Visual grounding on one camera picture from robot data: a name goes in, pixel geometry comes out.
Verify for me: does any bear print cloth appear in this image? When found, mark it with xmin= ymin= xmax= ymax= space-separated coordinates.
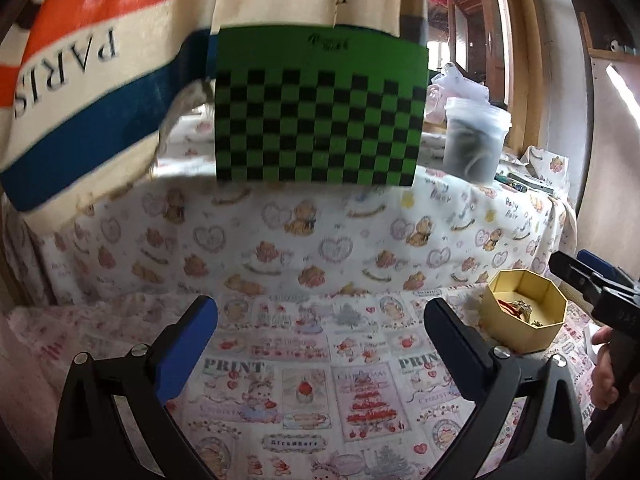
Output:
xmin=10 ymin=120 xmax=579 ymax=307

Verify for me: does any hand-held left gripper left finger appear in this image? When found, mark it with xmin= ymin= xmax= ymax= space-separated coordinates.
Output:
xmin=52 ymin=295 xmax=219 ymax=480

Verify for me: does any white plastic bag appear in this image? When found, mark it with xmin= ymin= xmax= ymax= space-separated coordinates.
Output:
xmin=429 ymin=62 xmax=492 ymax=111

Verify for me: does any white paper sheet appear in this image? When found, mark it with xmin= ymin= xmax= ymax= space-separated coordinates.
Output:
xmin=585 ymin=322 xmax=610 ymax=347

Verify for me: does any gold octagonal box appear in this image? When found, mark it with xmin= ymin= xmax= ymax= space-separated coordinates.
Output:
xmin=479 ymin=269 xmax=568 ymax=355

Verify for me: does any person's right hand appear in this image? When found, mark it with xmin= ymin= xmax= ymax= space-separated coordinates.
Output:
xmin=590 ymin=325 xmax=616 ymax=409

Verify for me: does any orange blue striped bag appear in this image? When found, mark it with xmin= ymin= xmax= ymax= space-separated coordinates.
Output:
xmin=0 ymin=0 xmax=407 ymax=227

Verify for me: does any red cord bracelet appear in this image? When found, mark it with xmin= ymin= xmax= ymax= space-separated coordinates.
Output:
xmin=496 ymin=299 xmax=537 ymax=323

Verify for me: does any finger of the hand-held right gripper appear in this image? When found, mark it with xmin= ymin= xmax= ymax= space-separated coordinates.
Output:
xmin=549 ymin=251 xmax=640 ymax=311
xmin=577 ymin=249 xmax=640 ymax=289

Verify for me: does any wooden window frame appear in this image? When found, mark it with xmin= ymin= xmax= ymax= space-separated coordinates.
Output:
xmin=492 ymin=0 xmax=547 ymax=161

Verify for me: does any green checkered box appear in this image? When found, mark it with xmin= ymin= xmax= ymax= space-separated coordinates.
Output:
xmin=213 ymin=25 xmax=430 ymax=187

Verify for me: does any patchwork print cloth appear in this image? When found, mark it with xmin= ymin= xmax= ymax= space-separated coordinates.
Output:
xmin=5 ymin=280 xmax=640 ymax=480

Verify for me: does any clear plastic tub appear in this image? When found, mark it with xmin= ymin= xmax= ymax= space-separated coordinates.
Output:
xmin=442 ymin=97 xmax=512 ymax=185

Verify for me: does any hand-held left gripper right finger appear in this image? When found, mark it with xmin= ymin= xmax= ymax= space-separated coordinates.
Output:
xmin=424 ymin=297 xmax=587 ymax=480

